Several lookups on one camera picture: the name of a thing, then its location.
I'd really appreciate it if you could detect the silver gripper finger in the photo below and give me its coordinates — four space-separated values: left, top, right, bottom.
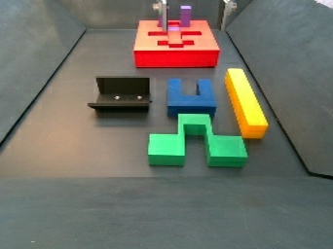
221 0 237 29
153 0 168 32

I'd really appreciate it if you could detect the blue U-shaped block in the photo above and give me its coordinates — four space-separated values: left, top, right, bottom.
166 78 217 117

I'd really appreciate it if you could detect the black angle fixture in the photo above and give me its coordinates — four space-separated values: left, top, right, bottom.
87 76 152 110

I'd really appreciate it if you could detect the purple U-shaped block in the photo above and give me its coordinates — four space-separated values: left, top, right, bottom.
168 5 192 28

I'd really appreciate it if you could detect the red slotted base block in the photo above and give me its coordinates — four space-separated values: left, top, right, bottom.
133 20 220 68

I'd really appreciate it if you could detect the yellow long bar block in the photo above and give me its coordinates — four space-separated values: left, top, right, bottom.
225 68 268 139

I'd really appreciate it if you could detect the green zigzag block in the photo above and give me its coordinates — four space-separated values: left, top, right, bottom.
148 114 249 167

